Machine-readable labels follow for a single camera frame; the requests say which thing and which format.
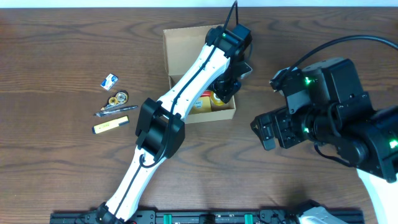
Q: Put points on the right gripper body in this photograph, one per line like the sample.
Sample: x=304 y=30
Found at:
x=278 y=131

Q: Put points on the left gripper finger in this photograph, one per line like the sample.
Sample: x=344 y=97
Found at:
x=220 y=89
x=229 y=90

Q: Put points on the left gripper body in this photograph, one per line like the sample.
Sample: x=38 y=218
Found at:
x=226 y=90

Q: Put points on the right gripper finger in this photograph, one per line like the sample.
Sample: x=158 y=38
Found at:
x=267 y=136
x=258 y=120

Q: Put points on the yellow tape roll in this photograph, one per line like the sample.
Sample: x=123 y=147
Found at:
x=215 y=99

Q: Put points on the red black stapler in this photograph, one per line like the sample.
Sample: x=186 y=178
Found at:
x=206 y=93

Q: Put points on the yellow sticky note pad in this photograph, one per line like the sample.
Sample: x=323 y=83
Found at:
x=202 y=105

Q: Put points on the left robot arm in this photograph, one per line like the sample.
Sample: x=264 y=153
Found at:
x=160 y=128

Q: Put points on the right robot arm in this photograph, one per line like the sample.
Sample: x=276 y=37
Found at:
x=326 y=104

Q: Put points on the brown cardboard box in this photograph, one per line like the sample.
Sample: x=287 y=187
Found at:
x=182 y=47

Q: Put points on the correction tape dispenser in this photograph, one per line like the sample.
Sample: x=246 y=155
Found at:
x=119 y=98

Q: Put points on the yellow highlighter marker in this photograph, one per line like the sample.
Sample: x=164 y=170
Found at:
x=100 y=128

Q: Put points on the dark pencil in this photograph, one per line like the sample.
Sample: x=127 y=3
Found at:
x=110 y=106

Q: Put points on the small blue white box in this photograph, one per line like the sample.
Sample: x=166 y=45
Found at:
x=109 y=81

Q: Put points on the black pen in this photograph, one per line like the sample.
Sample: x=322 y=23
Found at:
x=110 y=112

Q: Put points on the black mounting rail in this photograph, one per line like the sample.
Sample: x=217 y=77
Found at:
x=218 y=217

